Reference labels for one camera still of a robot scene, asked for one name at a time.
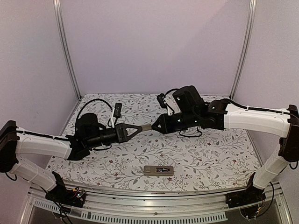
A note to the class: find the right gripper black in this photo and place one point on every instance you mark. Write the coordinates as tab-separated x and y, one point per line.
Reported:
166	128

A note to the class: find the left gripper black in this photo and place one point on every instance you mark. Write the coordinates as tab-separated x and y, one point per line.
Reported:
121	131

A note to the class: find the grey battery compartment cover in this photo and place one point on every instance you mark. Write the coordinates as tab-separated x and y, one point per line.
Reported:
146	127

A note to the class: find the grey remote control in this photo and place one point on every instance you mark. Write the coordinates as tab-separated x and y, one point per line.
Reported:
150	171

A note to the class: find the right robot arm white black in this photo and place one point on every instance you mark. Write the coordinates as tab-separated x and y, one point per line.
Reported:
227	114

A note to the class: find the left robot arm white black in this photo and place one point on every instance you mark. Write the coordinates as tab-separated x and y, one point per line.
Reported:
89	135

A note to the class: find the floral patterned table mat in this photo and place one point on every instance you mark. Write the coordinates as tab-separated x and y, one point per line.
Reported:
202	160

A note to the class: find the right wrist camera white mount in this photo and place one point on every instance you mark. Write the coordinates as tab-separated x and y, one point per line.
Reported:
167	102

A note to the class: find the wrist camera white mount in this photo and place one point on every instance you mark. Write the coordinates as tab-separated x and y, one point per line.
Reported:
116	114
167	102

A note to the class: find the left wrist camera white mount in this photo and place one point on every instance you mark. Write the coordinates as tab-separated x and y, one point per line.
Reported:
116	114

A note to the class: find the aluminium front rail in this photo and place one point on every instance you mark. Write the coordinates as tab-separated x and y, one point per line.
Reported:
104	205

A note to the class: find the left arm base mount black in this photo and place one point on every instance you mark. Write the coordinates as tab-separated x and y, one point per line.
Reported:
60	194

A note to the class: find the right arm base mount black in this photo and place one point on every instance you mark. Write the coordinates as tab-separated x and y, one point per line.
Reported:
245	197

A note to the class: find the left aluminium frame post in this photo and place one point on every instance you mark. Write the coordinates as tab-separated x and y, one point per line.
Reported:
63	39

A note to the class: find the aluminium frame post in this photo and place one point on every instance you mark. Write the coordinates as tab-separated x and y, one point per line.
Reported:
63	39
245	47

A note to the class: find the right aluminium frame post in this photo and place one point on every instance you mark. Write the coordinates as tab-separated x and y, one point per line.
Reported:
245	47

